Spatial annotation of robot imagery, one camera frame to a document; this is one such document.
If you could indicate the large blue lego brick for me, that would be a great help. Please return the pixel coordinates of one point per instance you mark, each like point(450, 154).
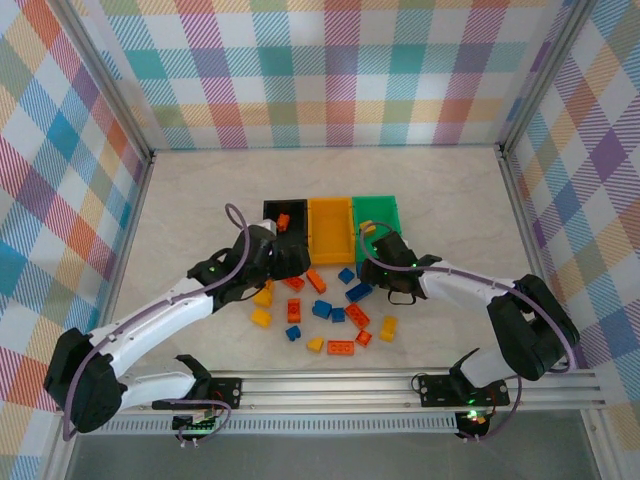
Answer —
point(359, 292)

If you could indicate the yellow lego brick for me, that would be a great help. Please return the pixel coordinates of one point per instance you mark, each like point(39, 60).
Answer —
point(263, 297)
point(315, 345)
point(260, 317)
point(364, 223)
point(388, 329)

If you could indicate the long orange lego brick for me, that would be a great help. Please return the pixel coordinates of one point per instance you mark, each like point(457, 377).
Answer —
point(341, 348)

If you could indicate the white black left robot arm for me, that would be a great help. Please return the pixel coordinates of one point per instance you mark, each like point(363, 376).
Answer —
point(150, 325)

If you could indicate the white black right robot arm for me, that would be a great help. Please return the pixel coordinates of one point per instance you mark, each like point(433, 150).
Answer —
point(460, 292)

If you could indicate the black plastic container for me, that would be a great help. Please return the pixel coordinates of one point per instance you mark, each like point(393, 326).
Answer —
point(295, 212)

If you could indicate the green plastic container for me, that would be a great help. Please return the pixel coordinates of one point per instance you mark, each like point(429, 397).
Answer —
point(380, 210)

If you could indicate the orange plastic container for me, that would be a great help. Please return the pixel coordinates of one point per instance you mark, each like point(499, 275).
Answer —
point(330, 230)

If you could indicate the small circuit board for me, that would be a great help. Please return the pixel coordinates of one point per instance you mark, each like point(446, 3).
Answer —
point(472, 417)
point(197, 422)

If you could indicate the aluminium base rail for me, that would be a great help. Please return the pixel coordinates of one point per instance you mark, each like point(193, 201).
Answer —
point(325, 390)

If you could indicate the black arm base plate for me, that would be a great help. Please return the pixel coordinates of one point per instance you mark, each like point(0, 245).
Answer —
point(227, 392)
point(435, 390)

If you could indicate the aluminium side rail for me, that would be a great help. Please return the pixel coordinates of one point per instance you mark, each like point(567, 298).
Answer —
point(525, 225)
point(134, 220)

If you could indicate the aluminium frame post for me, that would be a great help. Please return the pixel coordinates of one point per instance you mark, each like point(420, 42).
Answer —
point(107, 85)
point(547, 70)

